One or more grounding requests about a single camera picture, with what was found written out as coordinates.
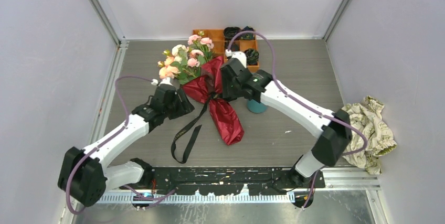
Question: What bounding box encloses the black ribbon gold lettering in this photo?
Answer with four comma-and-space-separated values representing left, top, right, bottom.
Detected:
170, 92, 221, 165

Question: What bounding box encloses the pink flower bouquet red wrap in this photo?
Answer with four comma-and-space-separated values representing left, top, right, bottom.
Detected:
157, 33, 244, 145

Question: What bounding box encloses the teal vase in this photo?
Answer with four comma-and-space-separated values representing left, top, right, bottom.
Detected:
247, 100, 268, 114

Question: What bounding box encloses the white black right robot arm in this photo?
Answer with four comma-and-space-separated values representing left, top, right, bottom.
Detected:
220, 57, 352, 188

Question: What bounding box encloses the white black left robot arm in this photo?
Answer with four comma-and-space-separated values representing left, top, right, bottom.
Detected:
58, 83, 194, 207

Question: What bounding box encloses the orange compartment tray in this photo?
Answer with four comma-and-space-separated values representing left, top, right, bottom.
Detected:
192, 29, 259, 61

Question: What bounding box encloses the dark rolled sock back right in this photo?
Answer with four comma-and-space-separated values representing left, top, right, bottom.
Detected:
241, 26, 256, 40

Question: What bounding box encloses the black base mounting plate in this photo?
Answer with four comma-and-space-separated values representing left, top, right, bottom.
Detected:
130, 167, 312, 196

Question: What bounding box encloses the crumpled beige printed cloth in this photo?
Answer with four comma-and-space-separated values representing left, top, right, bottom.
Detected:
342, 95, 397, 175

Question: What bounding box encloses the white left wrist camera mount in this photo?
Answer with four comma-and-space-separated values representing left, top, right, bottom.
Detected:
151, 77, 175, 90

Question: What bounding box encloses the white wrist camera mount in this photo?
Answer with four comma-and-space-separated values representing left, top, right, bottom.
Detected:
151, 77, 175, 90
225, 49, 247, 68

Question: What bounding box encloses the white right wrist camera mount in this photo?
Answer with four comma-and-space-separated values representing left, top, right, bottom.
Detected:
225, 49, 247, 68

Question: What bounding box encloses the aluminium frame rail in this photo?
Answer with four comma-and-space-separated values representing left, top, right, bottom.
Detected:
321, 167, 380, 190

